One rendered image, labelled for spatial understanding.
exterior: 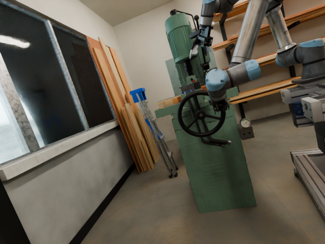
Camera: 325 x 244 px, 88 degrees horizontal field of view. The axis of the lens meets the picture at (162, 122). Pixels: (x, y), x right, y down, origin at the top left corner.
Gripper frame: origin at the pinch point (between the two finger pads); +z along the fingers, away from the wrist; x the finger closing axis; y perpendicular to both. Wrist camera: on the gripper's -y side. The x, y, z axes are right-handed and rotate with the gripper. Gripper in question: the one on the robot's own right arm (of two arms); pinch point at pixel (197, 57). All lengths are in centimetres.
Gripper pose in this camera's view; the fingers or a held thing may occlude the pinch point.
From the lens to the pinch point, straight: 127.3
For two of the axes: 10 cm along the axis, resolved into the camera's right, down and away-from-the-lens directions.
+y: 5.3, 5.4, -6.5
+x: 8.5, -3.0, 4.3
